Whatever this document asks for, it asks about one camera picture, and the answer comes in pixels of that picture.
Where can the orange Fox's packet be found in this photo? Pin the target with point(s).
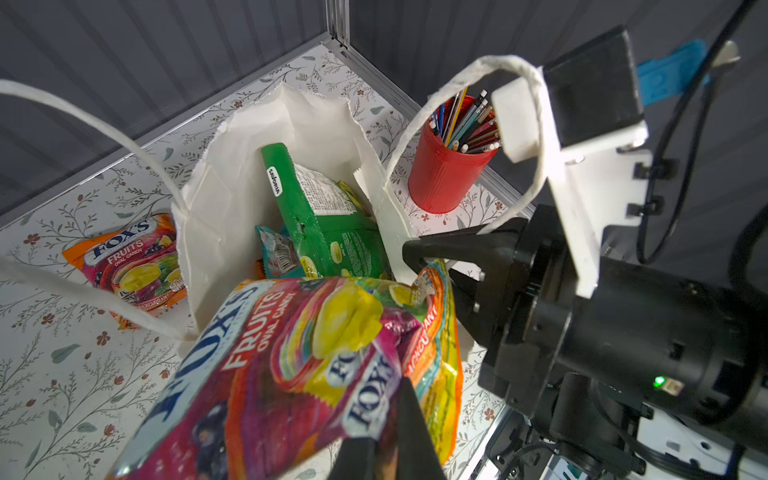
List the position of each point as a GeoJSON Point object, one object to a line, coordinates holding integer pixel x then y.
{"type": "Point", "coordinates": [138, 263]}
{"type": "Point", "coordinates": [289, 366]}

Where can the white paper gift bag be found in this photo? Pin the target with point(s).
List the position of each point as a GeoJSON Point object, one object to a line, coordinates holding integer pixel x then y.
{"type": "Point", "coordinates": [227, 195]}

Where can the teal snack packet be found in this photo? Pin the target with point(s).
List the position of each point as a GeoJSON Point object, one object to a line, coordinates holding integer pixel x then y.
{"type": "Point", "coordinates": [279, 255]}

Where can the red pencil cup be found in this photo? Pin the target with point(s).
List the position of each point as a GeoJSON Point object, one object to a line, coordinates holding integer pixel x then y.
{"type": "Point", "coordinates": [457, 142]}

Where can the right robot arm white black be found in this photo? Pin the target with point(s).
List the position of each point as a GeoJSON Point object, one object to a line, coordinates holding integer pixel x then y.
{"type": "Point", "coordinates": [603, 430]}

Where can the dark green snack packet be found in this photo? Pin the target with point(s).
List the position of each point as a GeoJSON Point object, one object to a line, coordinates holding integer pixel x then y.
{"type": "Point", "coordinates": [332, 234]}

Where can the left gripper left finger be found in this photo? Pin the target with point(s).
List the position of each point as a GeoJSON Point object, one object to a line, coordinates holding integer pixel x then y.
{"type": "Point", "coordinates": [355, 460]}

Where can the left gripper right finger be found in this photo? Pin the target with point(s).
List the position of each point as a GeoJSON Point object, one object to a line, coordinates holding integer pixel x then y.
{"type": "Point", "coordinates": [416, 455]}

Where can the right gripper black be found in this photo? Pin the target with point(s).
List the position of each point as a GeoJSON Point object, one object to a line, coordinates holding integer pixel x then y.
{"type": "Point", "coordinates": [693, 350]}

